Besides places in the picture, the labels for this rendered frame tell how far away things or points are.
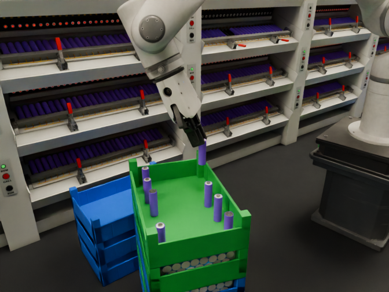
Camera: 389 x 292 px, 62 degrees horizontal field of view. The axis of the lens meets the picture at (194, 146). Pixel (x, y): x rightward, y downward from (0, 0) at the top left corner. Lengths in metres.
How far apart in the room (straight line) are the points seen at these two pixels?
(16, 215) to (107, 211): 0.31
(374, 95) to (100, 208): 0.92
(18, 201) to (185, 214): 0.62
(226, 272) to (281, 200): 0.75
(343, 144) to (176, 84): 0.63
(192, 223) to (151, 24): 0.41
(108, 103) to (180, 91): 0.58
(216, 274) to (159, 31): 0.48
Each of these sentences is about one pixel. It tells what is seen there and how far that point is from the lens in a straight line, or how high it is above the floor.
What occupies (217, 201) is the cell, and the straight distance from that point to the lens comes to 0.71.
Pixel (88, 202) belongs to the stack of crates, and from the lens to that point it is 1.12.
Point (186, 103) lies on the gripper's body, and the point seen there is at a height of 0.57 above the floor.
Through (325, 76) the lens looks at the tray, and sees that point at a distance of 2.03.
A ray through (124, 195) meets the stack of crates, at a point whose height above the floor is 0.16.
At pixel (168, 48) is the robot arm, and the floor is 0.68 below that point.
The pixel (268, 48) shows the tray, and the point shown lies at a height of 0.55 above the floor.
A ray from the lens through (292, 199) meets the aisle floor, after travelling 1.44.
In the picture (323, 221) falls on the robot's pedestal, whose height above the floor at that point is 0.02.
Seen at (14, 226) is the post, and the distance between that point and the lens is 1.25.
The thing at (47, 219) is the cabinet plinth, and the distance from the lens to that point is 1.31.
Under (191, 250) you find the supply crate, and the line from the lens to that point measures 0.64.
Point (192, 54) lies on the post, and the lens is 1.30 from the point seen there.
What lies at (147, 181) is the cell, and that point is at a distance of 0.77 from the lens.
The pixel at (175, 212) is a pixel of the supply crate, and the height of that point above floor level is 0.32.
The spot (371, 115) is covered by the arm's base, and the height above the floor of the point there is 0.43.
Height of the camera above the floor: 0.78
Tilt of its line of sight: 25 degrees down
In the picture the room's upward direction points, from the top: straight up
